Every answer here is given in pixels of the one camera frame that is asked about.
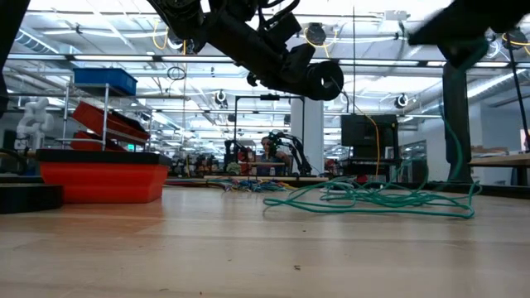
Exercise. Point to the black vertical pole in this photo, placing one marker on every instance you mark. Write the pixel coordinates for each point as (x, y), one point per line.
(354, 41)

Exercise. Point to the ceiling light strip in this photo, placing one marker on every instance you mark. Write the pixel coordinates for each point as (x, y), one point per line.
(116, 59)

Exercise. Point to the red and black box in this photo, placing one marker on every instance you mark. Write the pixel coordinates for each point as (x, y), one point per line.
(103, 182)

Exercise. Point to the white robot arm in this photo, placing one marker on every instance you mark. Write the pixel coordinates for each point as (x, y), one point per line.
(35, 120)

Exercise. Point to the black tall stand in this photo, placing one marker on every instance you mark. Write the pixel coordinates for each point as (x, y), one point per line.
(457, 124)

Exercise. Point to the wooden workbench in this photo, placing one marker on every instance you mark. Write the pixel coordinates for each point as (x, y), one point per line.
(501, 160)

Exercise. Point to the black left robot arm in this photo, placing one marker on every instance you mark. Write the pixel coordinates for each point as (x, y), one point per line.
(240, 37)

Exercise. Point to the black monitor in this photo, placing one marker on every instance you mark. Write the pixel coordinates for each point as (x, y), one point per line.
(364, 130)

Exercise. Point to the white building column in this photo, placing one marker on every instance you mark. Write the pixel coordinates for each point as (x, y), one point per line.
(308, 124)

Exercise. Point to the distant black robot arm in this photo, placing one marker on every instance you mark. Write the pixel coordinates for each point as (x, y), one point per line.
(300, 157)

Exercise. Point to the black gantry frame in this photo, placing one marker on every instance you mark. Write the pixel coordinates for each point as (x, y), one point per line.
(269, 97)

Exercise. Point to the red storage bin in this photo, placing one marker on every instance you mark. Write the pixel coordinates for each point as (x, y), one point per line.
(83, 142)
(95, 118)

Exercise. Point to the metal shelf rack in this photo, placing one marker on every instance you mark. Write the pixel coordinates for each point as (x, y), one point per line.
(106, 116)

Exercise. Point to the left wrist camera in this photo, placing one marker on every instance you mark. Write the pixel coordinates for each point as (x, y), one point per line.
(285, 27)

